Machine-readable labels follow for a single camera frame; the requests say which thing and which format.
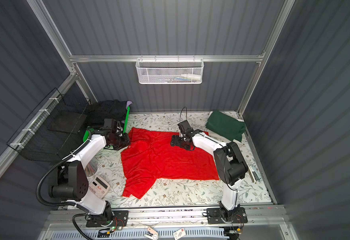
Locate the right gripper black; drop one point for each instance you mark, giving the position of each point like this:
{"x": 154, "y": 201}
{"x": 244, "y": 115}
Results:
{"x": 175, "y": 141}

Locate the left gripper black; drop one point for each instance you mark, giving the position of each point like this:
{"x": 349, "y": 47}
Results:
{"x": 126, "y": 142}

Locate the red t shirt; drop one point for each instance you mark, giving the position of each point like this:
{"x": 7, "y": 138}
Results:
{"x": 150, "y": 157}

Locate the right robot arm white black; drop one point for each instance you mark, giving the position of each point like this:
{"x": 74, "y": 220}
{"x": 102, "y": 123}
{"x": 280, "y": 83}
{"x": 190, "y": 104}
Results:
{"x": 231, "y": 168}

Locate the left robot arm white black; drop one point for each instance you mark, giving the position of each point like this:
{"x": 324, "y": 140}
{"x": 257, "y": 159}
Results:
{"x": 69, "y": 182}

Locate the green plastic basket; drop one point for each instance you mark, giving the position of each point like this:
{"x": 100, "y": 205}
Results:
{"x": 98, "y": 130}

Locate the black t shirt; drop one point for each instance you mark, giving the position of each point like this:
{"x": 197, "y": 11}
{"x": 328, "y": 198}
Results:
{"x": 109, "y": 109}

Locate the purple garment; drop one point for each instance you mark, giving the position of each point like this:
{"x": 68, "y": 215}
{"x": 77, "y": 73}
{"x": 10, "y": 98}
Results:
{"x": 128, "y": 108}

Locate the cup of pens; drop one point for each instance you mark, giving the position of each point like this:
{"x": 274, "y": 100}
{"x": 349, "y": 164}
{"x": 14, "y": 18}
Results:
{"x": 92, "y": 168}

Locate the folded dark green t shirt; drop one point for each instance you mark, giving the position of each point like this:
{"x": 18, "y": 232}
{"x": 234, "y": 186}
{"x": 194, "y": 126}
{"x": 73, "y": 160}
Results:
{"x": 225, "y": 126}

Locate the white calculator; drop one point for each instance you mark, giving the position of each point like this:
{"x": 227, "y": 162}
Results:
{"x": 99, "y": 186}

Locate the floral table cloth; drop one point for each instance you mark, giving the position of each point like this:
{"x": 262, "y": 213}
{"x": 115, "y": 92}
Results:
{"x": 181, "y": 192}

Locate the white bottle in basket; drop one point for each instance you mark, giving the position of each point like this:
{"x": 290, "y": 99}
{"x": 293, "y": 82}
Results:
{"x": 192, "y": 77}

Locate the metal tools on table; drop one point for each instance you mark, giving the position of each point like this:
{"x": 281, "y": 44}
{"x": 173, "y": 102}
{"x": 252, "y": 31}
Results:
{"x": 254, "y": 174}

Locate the white label card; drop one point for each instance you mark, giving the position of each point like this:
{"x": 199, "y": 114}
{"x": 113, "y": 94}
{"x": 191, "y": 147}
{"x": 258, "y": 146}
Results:
{"x": 179, "y": 234}

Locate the white tag card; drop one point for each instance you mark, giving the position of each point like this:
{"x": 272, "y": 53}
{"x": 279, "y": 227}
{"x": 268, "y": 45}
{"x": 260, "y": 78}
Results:
{"x": 151, "y": 234}

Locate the black wire mesh basket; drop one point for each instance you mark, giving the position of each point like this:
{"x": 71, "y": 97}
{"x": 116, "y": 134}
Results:
{"x": 55, "y": 128}

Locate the white wire wall basket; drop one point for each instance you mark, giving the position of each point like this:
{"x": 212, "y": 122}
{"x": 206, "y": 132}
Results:
{"x": 166, "y": 72}

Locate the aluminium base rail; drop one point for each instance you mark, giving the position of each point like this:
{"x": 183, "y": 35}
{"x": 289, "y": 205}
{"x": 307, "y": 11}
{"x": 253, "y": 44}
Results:
{"x": 203, "y": 222}

